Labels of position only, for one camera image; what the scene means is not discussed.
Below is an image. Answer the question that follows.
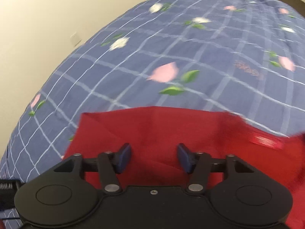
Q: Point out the red knit shirt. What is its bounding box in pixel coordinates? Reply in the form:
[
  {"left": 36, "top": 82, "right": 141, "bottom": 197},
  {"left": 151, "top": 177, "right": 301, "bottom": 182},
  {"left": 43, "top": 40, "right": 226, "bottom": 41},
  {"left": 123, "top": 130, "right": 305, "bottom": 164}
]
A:
[{"left": 65, "top": 107, "right": 304, "bottom": 228}]

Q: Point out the blue plaid floral quilt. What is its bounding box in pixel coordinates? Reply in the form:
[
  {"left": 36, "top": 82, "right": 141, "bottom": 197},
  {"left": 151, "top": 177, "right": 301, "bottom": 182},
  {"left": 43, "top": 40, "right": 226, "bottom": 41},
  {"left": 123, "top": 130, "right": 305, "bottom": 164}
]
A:
[{"left": 0, "top": 0, "right": 305, "bottom": 229}]

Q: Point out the white wall socket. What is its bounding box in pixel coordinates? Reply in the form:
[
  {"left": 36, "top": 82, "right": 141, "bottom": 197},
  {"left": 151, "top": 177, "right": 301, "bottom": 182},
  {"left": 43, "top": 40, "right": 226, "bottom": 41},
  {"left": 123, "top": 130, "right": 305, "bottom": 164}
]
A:
[{"left": 70, "top": 32, "right": 82, "bottom": 47}]

